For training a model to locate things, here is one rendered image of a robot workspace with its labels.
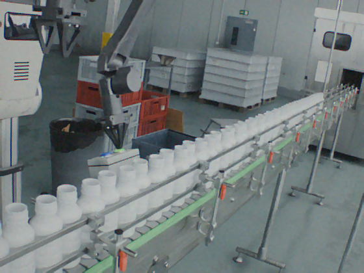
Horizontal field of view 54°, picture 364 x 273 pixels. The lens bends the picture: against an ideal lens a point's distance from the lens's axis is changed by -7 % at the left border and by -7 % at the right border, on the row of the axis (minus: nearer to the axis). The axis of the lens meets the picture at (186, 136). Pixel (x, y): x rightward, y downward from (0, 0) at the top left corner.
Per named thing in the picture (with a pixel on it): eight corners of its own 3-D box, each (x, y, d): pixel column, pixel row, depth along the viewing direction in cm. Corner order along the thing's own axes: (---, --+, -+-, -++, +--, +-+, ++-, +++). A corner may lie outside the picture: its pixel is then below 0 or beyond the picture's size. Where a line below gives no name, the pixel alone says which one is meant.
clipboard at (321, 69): (329, 84, 524) (333, 62, 515) (313, 80, 534) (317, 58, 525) (329, 84, 526) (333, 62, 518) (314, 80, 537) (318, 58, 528)
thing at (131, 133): (104, 157, 354) (106, 134, 348) (71, 146, 368) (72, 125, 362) (137, 143, 408) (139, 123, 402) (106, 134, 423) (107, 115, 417)
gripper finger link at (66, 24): (60, 59, 71) (64, 10, 69) (37, 54, 74) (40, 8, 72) (84, 58, 77) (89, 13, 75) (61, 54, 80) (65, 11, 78)
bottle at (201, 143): (184, 194, 114) (192, 142, 110) (182, 186, 120) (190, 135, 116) (203, 195, 115) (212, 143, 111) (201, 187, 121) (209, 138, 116)
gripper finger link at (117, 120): (134, 147, 110) (128, 114, 109) (117, 151, 103) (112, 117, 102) (116, 148, 113) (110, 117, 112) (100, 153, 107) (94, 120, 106)
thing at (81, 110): (106, 134, 348) (108, 111, 342) (72, 125, 361) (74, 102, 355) (139, 123, 402) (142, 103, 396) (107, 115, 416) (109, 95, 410)
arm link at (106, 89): (107, 76, 111) (93, 77, 106) (123, 72, 107) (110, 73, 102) (110, 99, 112) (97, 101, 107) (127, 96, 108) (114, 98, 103)
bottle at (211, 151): (194, 188, 119) (202, 138, 115) (191, 181, 125) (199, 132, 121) (212, 190, 120) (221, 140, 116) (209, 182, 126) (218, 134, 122)
